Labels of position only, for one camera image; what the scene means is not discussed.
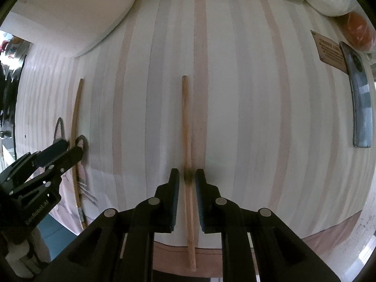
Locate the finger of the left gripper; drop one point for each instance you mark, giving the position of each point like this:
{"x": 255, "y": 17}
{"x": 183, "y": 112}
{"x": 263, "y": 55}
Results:
{"x": 58, "y": 167}
{"x": 19, "y": 171}

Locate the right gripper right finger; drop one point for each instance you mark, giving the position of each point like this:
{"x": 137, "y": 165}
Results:
{"x": 256, "y": 245}

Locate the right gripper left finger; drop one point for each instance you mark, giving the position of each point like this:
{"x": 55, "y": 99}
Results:
{"x": 119, "y": 246}

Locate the pink utensil holder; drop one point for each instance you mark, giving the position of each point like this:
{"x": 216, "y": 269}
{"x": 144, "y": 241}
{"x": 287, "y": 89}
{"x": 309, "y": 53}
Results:
{"x": 72, "y": 27}

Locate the blue smartphone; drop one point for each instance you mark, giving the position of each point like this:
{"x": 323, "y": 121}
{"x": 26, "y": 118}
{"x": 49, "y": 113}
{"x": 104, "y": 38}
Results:
{"x": 361, "y": 98}

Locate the brown label card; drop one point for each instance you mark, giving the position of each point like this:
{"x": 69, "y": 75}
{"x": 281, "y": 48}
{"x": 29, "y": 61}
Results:
{"x": 329, "y": 52}

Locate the clear plastic bag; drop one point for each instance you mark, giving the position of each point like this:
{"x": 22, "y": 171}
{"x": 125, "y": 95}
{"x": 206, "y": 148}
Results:
{"x": 352, "y": 20}

